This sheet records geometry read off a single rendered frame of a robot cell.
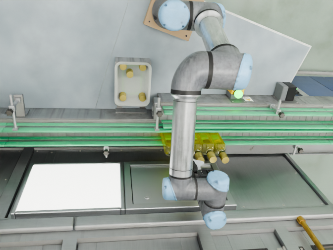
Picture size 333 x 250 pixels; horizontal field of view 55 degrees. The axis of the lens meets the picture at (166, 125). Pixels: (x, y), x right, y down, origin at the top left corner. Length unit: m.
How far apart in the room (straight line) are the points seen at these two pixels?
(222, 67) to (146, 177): 0.72
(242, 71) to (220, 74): 0.07
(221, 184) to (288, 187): 0.69
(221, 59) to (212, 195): 0.43
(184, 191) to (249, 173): 0.71
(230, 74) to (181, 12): 0.43
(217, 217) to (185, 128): 0.33
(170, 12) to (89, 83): 0.58
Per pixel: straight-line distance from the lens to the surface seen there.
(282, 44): 1.81
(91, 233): 1.28
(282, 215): 1.46
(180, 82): 0.96
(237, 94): 1.68
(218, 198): 1.09
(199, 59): 0.97
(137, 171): 1.53
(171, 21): 1.32
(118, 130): 1.53
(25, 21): 1.63
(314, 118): 1.92
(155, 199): 1.39
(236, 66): 0.99
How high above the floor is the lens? 2.30
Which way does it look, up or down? 61 degrees down
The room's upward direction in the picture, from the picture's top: 163 degrees clockwise
